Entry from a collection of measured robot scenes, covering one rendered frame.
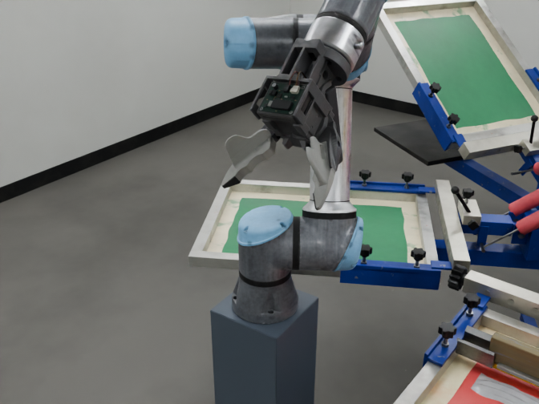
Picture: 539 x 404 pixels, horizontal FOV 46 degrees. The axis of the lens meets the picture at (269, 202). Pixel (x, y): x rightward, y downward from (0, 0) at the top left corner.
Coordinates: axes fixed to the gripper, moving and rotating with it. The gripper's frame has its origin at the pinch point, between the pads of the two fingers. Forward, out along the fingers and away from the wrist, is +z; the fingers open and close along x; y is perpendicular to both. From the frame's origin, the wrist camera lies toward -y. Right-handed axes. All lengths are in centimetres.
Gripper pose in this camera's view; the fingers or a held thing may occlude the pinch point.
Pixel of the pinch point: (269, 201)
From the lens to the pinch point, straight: 79.6
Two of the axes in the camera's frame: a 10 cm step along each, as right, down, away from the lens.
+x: 7.8, 1.9, -5.9
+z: -4.1, 8.7, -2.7
